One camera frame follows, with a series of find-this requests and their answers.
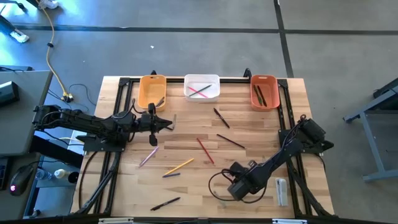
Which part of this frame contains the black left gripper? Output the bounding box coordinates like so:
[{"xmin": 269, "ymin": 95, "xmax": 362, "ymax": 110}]
[{"xmin": 136, "ymin": 103, "xmax": 174, "ymax": 147}]

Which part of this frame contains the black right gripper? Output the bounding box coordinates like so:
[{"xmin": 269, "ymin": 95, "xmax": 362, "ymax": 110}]
[{"xmin": 228, "ymin": 160, "xmax": 259, "ymax": 201}]

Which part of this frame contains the blue-grey crayon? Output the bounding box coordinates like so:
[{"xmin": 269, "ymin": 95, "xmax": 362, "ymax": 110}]
[{"xmin": 213, "ymin": 190, "xmax": 228, "ymax": 209}]

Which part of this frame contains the clear pink pen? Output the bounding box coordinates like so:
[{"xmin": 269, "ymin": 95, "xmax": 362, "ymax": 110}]
[{"xmin": 138, "ymin": 146, "xmax": 160, "ymax": 168}]

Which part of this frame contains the black pencil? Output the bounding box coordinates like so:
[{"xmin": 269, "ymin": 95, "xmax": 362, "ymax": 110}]
[{"xmin": 216, "ymin": 133, "xmax": 246, "ymax": 149}]

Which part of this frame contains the yellow pencil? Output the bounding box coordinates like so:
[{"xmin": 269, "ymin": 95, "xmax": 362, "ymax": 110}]
[{"xmin": 164, "ymin": 157, "xmax": 195, "ymax": 176}]

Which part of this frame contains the pink pencil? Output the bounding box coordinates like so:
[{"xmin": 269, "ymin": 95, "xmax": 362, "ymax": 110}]
[{"xmin": 187, "ymin": 86, "xmax": 209, "ymax": 99}]

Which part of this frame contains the red pencil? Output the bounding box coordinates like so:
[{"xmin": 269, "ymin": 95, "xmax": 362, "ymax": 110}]
[{"xmin": 196, "ymin": 138, "xmax": 215, "ymax": 165}]

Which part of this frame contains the dark grey pencil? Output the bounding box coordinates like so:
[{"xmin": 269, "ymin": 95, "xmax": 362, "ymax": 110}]
[{"xmin": 188, "ymin": 84, "xmax": 213, "ymax": 97}]

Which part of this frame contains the black marker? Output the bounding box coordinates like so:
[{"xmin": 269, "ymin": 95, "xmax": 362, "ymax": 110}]
[{"xmin": 150, "ymin": 197, "xmax": 182, "ymax": 212}]

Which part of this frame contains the yellow plastic bin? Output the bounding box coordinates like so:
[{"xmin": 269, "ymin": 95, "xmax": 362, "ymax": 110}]
[{"xmin": 137, "ymin": 74, "xmax": 167, "ymax": 113}]

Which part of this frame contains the white stapler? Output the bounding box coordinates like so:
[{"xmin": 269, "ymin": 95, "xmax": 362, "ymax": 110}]
[{"xmin": 274, "ymin": 177, "xmax": 289, "ymax": 207}]

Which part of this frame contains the white plastic bin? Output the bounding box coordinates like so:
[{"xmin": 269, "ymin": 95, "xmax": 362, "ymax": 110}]
[{"xmin": 183, "ymin": 73, "xmax": 221, "ymax": 103}]

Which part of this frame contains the orange plastic bin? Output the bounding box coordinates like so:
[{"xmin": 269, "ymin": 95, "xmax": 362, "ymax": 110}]
[{"xmin": 249, "ymin": 74, "xmax": 281, "ymax": 112}]

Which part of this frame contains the black round cap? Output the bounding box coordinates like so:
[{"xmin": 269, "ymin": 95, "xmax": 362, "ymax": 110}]
[{"xmin": 67, "ymin": 170, "xmax": 80, "ymax": 184}]

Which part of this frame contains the small white bottle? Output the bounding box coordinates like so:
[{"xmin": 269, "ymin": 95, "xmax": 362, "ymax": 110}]
[{"xmin": 53, "ymin": 168, "xmax": 70, "ymax": 179}]

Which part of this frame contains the clear water bottle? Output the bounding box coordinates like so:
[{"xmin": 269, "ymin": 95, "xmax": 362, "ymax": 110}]
[{"xmin": 34, "ymin": 167, "xmax": 54, "ymax": 182}]

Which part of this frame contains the grey metal table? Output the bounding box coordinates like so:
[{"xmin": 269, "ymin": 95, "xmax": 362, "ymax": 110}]
[{"xmin": 343, "ymin": 77, "xmax": 398, "ymax": 183}]

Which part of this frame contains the grey desk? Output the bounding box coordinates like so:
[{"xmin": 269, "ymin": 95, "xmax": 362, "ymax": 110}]
[{"xmin": 0, "ymin": 70, "xmax": 53, "ymax": 157}]

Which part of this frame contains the black computer mouse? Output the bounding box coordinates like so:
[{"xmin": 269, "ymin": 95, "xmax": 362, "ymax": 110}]
[{"xmin": 8, "ymin": 164, "xmax": 35, "ymax": 197}]

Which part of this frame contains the black desk device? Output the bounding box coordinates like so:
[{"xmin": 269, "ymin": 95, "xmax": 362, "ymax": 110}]
[{"xmin": 0, "ymin": 80, "xmax": 21, "ymax": 108}]

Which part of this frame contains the person's shoe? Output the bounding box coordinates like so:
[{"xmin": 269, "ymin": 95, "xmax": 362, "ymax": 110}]
[
  {"xmin": 8, "ymin": 29, "xmax": 30, "ymax": 44},
  {"xmin": 37, "ymin": 0, "xmax": 60, "ymax": 10}
]

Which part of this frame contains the black keyboard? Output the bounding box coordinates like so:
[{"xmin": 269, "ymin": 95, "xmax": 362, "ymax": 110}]
[{"xmin": 0, "ymin": 156, "xmax": 9, "ymax": 191}]

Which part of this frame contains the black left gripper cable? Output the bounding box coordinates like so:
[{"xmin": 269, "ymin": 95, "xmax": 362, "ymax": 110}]
[{"xmin": 110, "ymin": 98, "xmax": 147, "ymax": 121}]

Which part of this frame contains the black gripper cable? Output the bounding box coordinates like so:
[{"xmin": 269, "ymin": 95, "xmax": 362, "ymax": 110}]
[
  {"xmin": 207, "ymin": 169, "xmax": 268, "ymax": 203},
  {"xmin": 110, "ymin": 98, "xmax": 147, "ymax": 121}
]

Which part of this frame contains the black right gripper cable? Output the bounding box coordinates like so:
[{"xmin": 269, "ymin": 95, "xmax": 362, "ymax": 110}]
[{"xmin": 207, "ymin": 169, "xmax": 268, "ymax": 203}]

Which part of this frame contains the black metal table frame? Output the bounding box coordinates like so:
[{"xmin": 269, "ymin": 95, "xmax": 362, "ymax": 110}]
[{"xmin": 73, "ymin": 67, "xmax": 336, "ymax": 218}]

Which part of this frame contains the white bracket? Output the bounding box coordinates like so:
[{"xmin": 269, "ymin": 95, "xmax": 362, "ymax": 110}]
[
  {"xmin": 272, "ymin": 218, "xmax": 308, "ymax": 224},
  {"xmin": 98, "ymin": 217, "xmax": 135, "ymax": 224}
]

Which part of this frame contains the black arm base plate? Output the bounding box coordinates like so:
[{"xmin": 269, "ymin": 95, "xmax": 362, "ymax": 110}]
[
  {"xmin": 278, "ymin": 128, "xmax": 335, "ymax": 156},
  {"xmin": 76, "ymin": 133, "xmax": 129, "ymax": 153}
]

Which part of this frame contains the thin black floor cable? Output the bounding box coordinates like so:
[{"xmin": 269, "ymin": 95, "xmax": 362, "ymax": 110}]
[{"xmin": 46, "ymin": 83, "xmax": 98, "ymax": 107}]

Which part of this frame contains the yellow extension cable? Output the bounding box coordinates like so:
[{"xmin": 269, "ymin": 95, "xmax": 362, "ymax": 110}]
[{"xmin": 34, "ymin": 0, "xmax": 75, "ymax": 103}]

